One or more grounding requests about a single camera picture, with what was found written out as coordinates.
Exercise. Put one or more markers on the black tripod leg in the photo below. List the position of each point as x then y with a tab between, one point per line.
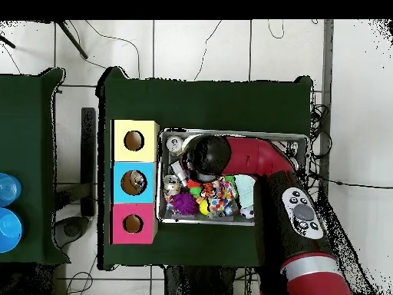
73	41
7	42

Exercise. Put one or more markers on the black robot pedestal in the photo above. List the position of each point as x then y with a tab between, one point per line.
190	282

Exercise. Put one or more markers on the silver drink can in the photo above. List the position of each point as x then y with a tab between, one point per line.
174	143

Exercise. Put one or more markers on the small blue bowl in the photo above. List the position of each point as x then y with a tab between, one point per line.
9	189

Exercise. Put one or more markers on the wooden box with three holes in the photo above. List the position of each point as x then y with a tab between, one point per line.
147	153

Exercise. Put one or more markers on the crushed drink can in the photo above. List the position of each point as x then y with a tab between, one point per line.
172	184

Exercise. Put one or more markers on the tiger plush toy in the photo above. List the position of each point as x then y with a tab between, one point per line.
207	190

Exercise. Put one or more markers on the yellow ball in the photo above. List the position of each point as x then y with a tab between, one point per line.
204	208

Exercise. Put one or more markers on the white cloth with colourful dots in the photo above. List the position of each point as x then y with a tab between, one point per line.
222	195

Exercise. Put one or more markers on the dark green tablecloth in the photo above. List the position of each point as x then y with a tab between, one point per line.
30	92
199	101

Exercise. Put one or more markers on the large blue bowl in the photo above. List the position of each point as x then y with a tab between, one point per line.
9	230

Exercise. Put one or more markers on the purple spiky ball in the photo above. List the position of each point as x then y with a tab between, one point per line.
185	203

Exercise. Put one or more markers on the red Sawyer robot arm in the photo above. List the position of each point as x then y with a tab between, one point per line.
307	276

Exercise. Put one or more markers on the soccer ball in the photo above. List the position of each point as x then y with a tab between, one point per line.
247	213

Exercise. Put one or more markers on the mint green cloth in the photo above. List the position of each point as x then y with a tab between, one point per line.
245	190

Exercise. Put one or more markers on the clear plastic bottle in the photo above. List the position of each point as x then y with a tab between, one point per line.
138	181

